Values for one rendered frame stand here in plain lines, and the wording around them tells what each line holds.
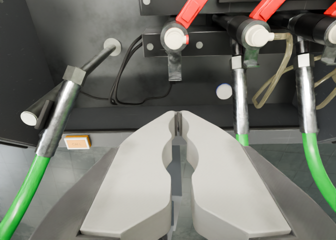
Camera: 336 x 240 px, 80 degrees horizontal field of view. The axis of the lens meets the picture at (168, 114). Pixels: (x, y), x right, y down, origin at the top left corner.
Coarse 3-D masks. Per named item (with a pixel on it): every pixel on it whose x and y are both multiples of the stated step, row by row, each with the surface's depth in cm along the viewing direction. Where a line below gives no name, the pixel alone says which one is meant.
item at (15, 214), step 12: (36, 156) 20; (36, 168) 20; (24, 180) 20; (36, 180) 20; (24, 192) 19; (12, 204) 19; (24, 204) 19; (12, 216) 18; (0, 228) 17; (12, 228) 18
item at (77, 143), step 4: (68, 136) 45; (72, 136) 45; (76, 136) 45; (80, 136) 45; (84, 136) 45; (68, 140) 44; (72, 140) 44; (76, 140) 44; (80, 140) 44; (84, 140) 44; (88, 140) 45; (68, 144) 45; (72, 144) 45; (76, 144) 45; (80, 144) 45; (84, 144) 45
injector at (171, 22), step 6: (168, 18) 34; (174, 18) 23; (168, 24) 19; (174, 24) 19; (180, 24) 19; (162, 30) 20; (186, 30) 20; (162, 36) 20; (162, 42) 20; (168, 48) 21; (180, 48) 20
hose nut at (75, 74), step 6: (72, 66) 21; (66, 72) 21; (72, 72) 20; (78, 72) 21; (84, 72) 21; (66, 78) 21; (72, 78) 20; (78, 78) 21; (84, 78) 22; (78, 84) 21
